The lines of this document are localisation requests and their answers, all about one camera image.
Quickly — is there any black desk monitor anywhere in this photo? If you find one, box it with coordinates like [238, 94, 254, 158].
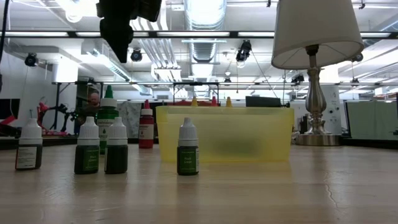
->
[245, 95, 281, 108]

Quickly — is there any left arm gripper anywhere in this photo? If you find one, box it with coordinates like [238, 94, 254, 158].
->
[96, 0, 139, 63]

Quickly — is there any yellow translucent plastic bin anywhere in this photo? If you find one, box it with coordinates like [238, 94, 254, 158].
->
[155, 105, 295, 163]

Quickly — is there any small bright green dropper bottle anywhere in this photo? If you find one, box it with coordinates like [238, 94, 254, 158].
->
[177, 117, 200, 177]

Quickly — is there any black overhead crossbar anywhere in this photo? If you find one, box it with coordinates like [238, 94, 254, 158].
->
[0, 30, 398, 39]

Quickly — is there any small dropper bottle green label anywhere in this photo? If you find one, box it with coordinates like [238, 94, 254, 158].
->
[73, 116, 101, 175]

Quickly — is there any white marbled board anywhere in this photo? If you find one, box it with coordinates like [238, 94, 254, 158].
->
[117, 101, 141, 139]

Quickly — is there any red background bin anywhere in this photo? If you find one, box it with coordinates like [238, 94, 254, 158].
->
[167, 100, 220, 108]

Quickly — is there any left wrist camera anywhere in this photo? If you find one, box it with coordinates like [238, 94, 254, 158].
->
[136, 0, 163, 23]

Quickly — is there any person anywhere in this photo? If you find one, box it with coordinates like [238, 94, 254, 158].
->
[77, 88, 102, 125]

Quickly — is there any black background frame stand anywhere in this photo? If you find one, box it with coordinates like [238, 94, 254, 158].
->
[172, 81, 220, 106]

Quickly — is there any small dropper bottle white label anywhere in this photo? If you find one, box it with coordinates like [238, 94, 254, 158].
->
[14, 118, 44, 171]

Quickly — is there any small dark dropper bottle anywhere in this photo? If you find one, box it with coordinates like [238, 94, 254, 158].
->
[104, 116, 129, 175]

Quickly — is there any dark red squeeze bottle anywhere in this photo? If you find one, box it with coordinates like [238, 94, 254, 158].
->
[139, 99, 155, 149]

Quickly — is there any green partition panel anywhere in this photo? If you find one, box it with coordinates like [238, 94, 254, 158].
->
[346, 101, 398, 141]

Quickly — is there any silver lamp white shade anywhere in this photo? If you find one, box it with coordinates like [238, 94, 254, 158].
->
[271, 0, 364, 146]

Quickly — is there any dark wall monitor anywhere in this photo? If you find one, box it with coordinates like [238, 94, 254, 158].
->
[0, 98, 21, 121]

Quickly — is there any green squeeze bottle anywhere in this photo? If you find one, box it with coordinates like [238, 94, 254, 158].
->
[95, 85, 120, 156]

